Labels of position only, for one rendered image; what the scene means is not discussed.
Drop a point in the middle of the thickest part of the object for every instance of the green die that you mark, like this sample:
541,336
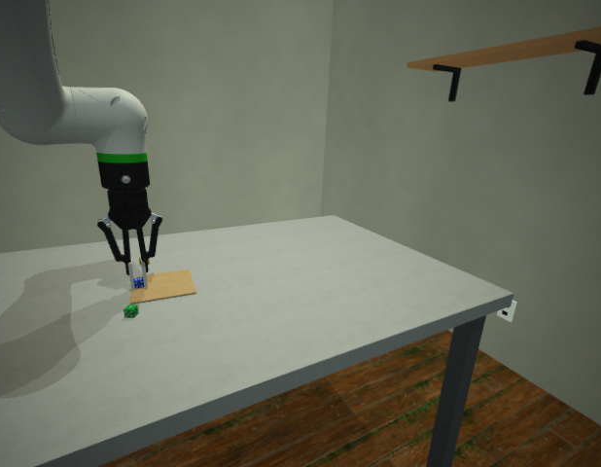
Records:
131,311

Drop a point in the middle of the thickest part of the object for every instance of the tan square mat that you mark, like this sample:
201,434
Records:
164,285

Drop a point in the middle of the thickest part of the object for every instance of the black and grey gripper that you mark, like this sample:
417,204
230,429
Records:
127,219

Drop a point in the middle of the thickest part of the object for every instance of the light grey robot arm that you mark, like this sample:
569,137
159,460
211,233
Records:
36,109

